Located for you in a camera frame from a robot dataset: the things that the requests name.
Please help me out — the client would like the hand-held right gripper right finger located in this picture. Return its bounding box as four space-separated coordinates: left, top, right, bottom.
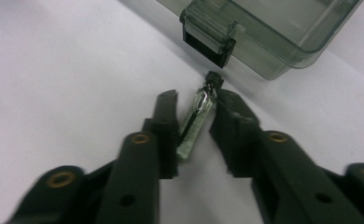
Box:
209 89 364 224

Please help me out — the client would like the smoky clear compartment box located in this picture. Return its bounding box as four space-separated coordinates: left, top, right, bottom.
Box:
118 0 364 81

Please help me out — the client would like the small clear glass vial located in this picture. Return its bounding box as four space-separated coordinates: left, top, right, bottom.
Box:
175 70 225 165

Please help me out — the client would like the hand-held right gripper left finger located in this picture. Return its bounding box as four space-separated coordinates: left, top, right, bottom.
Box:
95 89 181 224

